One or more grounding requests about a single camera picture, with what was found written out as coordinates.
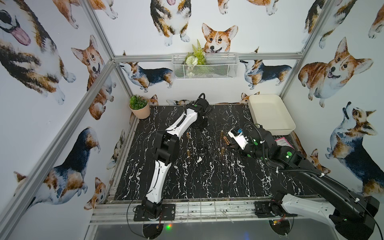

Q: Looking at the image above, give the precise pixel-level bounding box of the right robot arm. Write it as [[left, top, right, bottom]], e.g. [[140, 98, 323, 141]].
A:
[[227, 123, 380, 240]]

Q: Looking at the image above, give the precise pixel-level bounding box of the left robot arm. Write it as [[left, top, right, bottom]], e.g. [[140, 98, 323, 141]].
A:
[[141, 93, 212, 219]]

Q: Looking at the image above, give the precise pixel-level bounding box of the pink paper card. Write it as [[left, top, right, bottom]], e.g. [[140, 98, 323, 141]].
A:
[[275, 137, 295, 149]]

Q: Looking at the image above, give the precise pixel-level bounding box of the cream plastic tray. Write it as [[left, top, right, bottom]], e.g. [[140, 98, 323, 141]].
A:
[[248, 95, 296, 136]]

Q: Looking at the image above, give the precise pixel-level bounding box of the artificial fern with white flower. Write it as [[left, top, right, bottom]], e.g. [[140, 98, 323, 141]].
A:
[[184, 40, 207, 78]]

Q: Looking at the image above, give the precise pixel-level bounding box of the small potted green plant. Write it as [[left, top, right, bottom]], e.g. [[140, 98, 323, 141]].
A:
[[129, 95, 150, 120]]

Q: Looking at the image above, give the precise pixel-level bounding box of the white wire wall basket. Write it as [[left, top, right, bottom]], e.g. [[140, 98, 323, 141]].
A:
[[172, 53, 240, 80]]

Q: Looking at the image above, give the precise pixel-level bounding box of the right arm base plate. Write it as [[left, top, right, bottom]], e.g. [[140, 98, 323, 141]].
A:
[[254, 201, 298, 218]]

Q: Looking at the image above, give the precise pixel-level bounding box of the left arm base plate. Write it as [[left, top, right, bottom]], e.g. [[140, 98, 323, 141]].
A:
[[134, 204, 176, 222]]

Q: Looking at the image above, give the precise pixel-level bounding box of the aluminium front rail frame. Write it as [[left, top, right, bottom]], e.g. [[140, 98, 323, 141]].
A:
[[89, 197, 325, 226]]

